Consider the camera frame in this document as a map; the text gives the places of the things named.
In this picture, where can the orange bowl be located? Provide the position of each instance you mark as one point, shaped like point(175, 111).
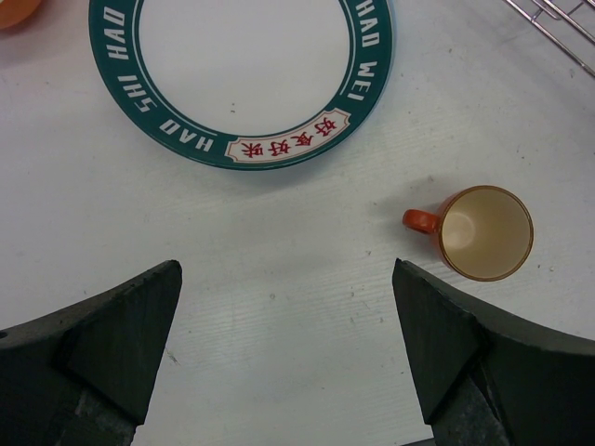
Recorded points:
point(13, 12)

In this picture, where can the metal wire dish rack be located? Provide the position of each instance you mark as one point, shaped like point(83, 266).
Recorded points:
point(568, 25)

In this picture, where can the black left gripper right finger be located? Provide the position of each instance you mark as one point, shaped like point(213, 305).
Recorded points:
point(484, 376)

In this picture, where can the green rimmed printed plate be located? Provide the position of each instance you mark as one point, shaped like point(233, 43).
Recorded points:
point(245, 85)

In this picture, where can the orange red mug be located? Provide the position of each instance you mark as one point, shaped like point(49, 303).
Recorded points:
point(484, 233)

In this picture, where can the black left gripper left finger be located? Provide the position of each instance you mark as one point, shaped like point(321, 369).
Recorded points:
point(85, 374)

